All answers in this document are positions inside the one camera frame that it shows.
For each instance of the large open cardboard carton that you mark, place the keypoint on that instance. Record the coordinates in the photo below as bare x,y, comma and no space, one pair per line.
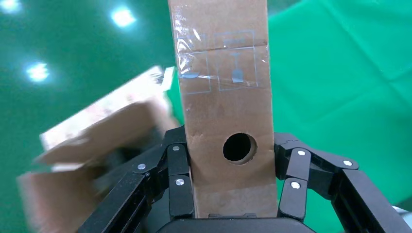
106,128

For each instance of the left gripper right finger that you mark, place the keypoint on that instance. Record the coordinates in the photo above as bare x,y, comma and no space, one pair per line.
294,199

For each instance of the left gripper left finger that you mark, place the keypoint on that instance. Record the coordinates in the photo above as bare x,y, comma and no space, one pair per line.
180,196

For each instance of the small cardboard box with hole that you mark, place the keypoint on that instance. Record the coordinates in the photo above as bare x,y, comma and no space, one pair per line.
222,106

